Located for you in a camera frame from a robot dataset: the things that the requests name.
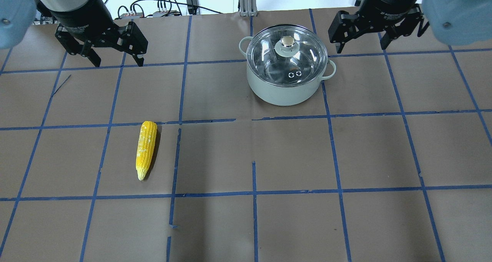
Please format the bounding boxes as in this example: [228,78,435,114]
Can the pale green cooking pot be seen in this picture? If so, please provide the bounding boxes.
[246,59,337,106]

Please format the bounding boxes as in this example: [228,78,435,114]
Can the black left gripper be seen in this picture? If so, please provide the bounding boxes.
[40,0,149,67]

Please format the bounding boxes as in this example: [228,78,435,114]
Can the yellow corn cob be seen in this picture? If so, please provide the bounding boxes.
[135,121,158,181]

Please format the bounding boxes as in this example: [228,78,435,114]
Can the black cables on desk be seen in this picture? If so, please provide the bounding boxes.
[117,0,223,18]

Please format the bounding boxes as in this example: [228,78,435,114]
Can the glass pot lid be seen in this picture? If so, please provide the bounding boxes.
[239,24,329,88]

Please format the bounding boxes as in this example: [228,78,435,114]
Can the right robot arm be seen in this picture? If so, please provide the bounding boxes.
[327,0,492,54]

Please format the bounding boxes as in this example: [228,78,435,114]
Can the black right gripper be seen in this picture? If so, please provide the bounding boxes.
[327,0,429,54]

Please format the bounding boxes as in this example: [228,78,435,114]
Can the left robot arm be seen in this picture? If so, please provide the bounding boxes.
[0,0,149,66]

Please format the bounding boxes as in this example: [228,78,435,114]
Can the aluminium frame post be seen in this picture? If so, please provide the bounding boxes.
[239,0,258,17]

